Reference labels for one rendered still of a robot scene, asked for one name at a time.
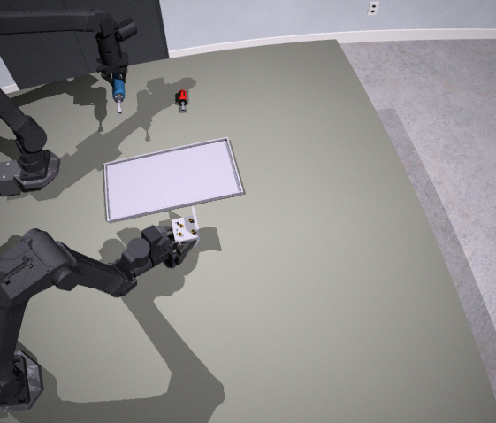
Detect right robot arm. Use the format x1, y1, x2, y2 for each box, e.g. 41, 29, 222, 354
0, 225, 169, 407

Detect grey and white l-shaped bracket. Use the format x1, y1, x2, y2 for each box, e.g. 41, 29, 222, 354
172, 207, 201, 242

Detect dark blue electric nut driver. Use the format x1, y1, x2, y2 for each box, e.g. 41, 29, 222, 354
112, 72, 125, 115

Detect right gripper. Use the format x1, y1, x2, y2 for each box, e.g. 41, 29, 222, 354
163, 226, 196, 269

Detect white shallow rectangular tray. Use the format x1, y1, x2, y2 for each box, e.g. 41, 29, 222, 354
104, 137, 243, 223

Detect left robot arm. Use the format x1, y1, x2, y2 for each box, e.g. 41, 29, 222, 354
0, 7, 137, 181

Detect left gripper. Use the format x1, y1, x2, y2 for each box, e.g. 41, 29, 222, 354
96, 45, 129, 86

